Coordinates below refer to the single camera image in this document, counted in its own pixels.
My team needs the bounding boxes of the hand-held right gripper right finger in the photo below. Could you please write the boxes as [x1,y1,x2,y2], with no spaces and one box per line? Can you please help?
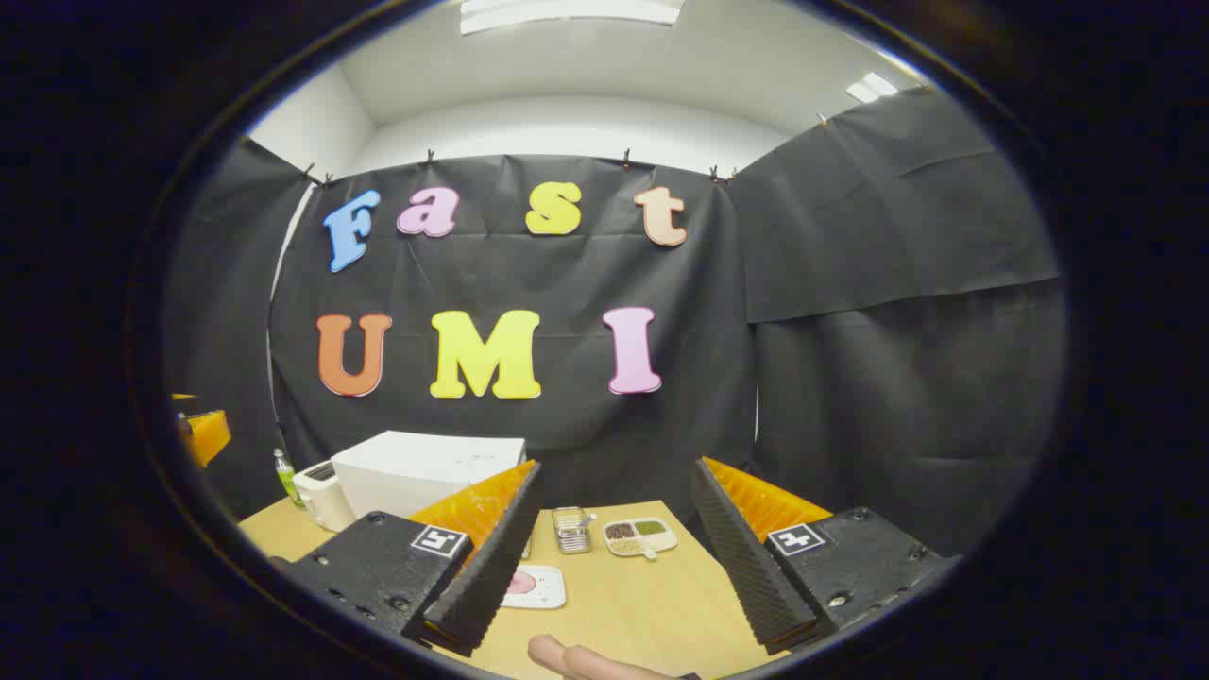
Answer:
[691,457,955,655]

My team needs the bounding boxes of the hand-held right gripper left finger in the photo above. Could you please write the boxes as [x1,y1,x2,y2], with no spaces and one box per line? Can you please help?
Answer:
[272,460,545,658]

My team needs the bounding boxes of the white rectangular plate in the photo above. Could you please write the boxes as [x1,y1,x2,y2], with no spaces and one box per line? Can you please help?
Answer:
[499,565,567,610]

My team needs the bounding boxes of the white microwave oven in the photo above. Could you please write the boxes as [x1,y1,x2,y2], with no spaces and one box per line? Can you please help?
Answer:
[331,431,527,520]

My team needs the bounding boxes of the metal mesh basket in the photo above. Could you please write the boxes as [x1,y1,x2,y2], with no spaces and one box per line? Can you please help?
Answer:
[552,506,596,554]

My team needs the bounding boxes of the green label drink bottle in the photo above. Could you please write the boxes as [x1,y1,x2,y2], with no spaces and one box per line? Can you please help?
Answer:
[274,448,305,509]

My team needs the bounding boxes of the white divided dish of beans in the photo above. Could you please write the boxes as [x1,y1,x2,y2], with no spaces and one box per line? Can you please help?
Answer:
[603,517,679,560]

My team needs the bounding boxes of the white toaster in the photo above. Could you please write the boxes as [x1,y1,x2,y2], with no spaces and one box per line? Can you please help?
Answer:
[293,461,358,532]

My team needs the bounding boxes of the black backdrop cloth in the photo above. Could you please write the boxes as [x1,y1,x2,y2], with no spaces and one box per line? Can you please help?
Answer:
[161,87,1064,558]

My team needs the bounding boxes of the small ceiling light panel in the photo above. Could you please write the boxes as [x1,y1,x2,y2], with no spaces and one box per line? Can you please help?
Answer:
[845,71,899,104]

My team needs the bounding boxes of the long ceiling light panel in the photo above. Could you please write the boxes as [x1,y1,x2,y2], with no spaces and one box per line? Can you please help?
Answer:
[460,0,683,36]

